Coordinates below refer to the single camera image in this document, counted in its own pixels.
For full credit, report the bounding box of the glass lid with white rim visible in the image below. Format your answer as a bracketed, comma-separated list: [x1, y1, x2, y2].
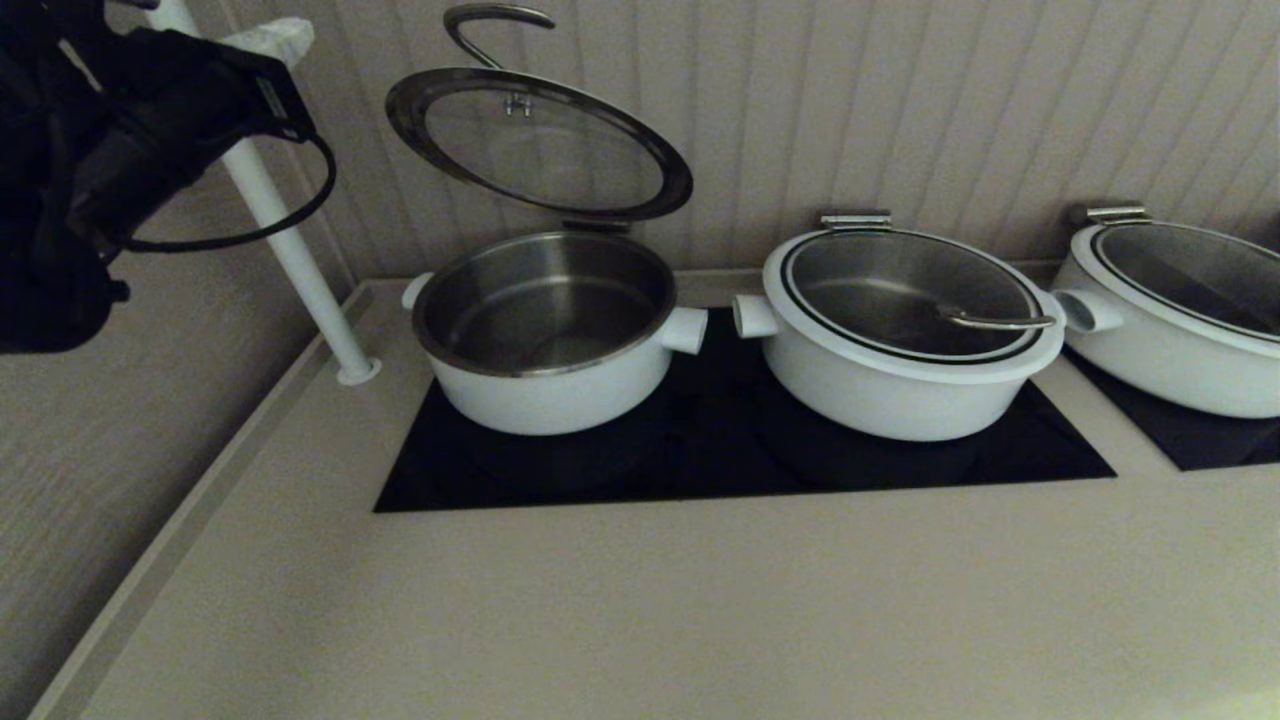
[385, 3, 694, 223]
[762, 227, 1067, 386]
[1072, 220, 1280, 359]

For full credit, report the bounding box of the white pot with steel insert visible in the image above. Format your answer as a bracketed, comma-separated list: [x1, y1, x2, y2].
[1050, 222, 1280, 419]
[733, 230, 1067, 443]
[402, 230, 710, 437]

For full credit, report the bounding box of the white support pole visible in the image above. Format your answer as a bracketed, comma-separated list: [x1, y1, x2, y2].
[150, 0, 384, 387]

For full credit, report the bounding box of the large black induction cooktop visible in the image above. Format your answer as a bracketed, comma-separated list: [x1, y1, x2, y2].
[372, 308, 1117, 514]

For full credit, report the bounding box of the small black induction cooktop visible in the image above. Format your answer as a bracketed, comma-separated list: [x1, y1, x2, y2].
[1062, 345, 1280, 472]

